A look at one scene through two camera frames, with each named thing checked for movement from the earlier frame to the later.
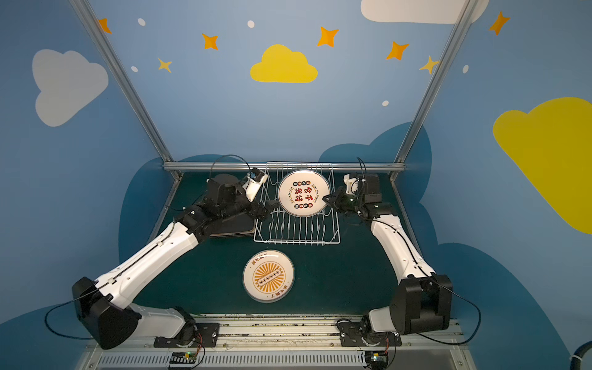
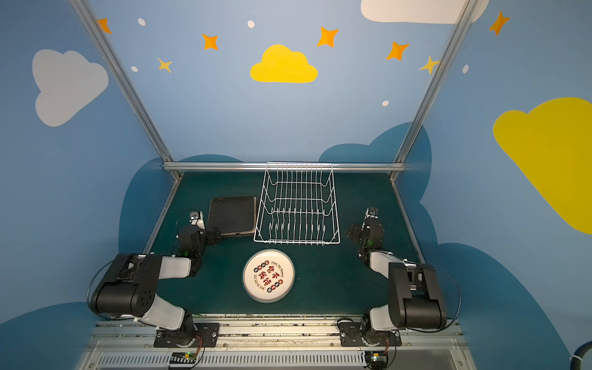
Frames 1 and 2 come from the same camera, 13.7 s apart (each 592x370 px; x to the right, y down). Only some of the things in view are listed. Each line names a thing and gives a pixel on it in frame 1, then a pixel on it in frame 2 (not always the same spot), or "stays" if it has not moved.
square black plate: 242,223 stays
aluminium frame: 278,168 stays
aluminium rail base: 297,343 stays
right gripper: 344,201 → 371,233
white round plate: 301,193 → 268,275
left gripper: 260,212 → 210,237
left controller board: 183,358 stays
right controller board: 376,360 stays
